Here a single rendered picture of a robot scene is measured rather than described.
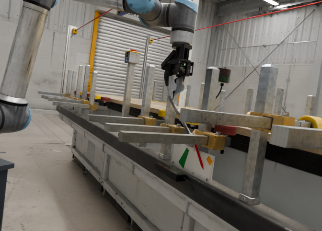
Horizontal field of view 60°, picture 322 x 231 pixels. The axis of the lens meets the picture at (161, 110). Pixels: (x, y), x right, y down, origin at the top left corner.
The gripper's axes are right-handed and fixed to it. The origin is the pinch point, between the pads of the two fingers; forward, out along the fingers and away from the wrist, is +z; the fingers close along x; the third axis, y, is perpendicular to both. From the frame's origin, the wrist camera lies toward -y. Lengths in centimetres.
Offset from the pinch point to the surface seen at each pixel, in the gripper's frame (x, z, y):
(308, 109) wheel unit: 115, -3, -14
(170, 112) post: 6.7, 7.1, -9.9
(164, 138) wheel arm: -12.7, 14.1, 18.8
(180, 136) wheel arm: -6.4, 13.1, 18.9
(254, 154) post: 6.1, 14.3, 39.1
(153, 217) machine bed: 31, 77, -53
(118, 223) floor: 25, 98, -90
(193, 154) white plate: 5.4, 20.9, 11.7
